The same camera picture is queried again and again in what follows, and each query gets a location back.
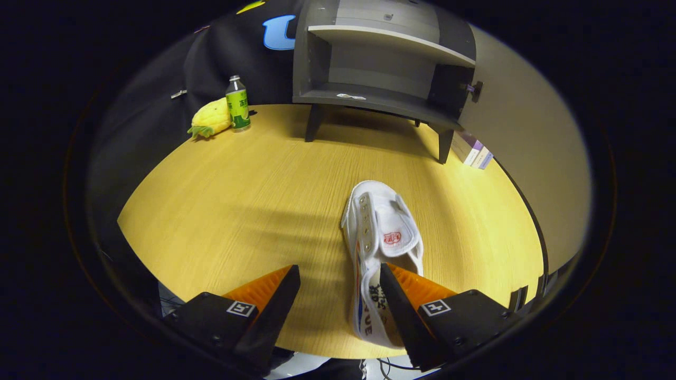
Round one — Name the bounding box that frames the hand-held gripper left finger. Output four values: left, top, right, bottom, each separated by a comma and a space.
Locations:
161, 265, 301, 375

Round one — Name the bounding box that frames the yellow plush pineapple toy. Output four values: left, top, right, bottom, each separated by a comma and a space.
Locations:
187, 98, 233, 140

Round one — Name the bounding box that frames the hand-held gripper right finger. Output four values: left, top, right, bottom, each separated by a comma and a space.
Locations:
380, 263, 523, 371

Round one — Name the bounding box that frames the grey shoe cabinet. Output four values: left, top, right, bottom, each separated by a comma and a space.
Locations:
292, 0, 477, 164

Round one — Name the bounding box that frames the green drink bottle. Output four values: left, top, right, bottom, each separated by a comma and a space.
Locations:
226, 75, 251, 131

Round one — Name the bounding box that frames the black cable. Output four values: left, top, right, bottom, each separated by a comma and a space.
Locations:
377, 358, 418, 371

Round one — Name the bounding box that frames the black backdrop cloth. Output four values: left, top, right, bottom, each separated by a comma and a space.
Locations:
87, 0, 297, 317

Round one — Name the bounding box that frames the white canvas shoe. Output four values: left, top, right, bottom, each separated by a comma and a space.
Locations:
341, 180, 425, 349

